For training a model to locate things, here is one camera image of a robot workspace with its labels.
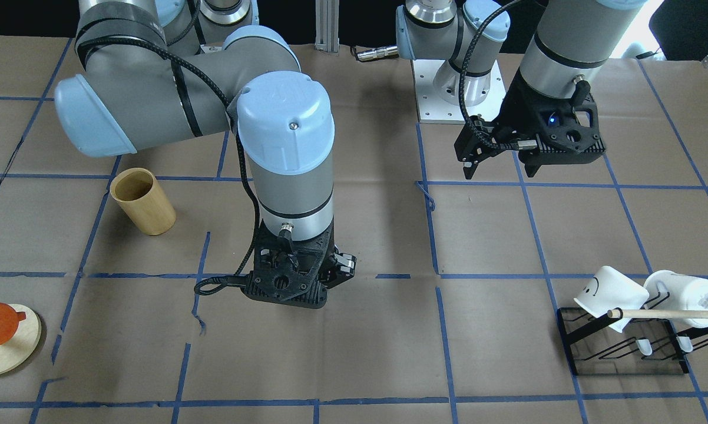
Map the aluminium frame post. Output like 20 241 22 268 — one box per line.
315 0 340 55

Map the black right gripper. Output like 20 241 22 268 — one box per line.
244 224 356 309

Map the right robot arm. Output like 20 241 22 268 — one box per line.
54 1 356 309

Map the white smiley mug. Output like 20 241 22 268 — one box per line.
573 266 649 319

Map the black wire mug rack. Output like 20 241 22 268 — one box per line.
558 303 708 376

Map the bamboo cylinder holder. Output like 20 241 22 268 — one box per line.
111 167 176 236

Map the black braided cable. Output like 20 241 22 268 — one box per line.
76 35 296 296
458 0 537 151

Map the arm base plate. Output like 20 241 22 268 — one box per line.
411 59 508 125

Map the white plain mug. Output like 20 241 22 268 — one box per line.
644 269 708 311

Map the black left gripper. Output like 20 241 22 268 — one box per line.
454 74 607 180

